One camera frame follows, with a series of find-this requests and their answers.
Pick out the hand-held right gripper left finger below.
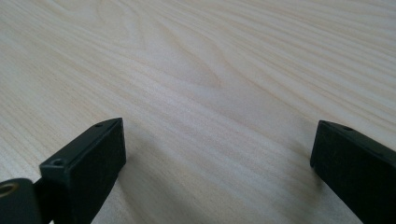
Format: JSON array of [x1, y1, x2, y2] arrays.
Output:
[[33, 117, 127, 224]]

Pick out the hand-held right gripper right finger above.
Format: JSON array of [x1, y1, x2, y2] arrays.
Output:
[[309, 119, 396, 224]]

